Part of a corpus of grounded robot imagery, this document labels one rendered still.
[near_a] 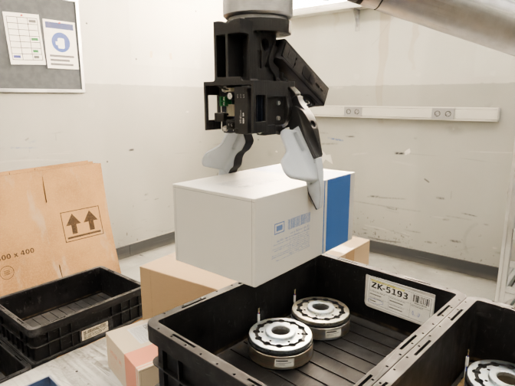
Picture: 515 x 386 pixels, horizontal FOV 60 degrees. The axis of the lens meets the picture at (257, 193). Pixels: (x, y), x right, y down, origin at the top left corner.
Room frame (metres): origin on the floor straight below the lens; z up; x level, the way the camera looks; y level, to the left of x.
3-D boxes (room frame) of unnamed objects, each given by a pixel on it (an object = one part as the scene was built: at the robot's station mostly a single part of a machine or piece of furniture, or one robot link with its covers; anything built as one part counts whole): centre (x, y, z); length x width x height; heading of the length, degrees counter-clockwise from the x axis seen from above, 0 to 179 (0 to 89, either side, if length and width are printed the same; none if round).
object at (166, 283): (0.94, 0.08, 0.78); 0.30 x 0.22 x 0.16; 57
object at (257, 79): (0.50, 0.00, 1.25); 0.09 x 0.08 x 0.12; 140
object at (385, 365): (0.60, -0.09, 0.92); 0.40 x 0.30 x 0.02; 137
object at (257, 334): (0.64, -0.04, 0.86); 0.10 x 0.10 x 0.01
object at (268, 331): (0.64, -0.04, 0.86); 0.05 x 0.05 x 0.01
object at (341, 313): (0.73, -0.11, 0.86); 0.10 x 0.10 x 0.01
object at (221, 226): (0.52, -0.02, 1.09); 0.20 x 0.12 x 0.09; 140
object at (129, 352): (0.77, 0.20, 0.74); 0.16 x 0.12 x 0.07; 38
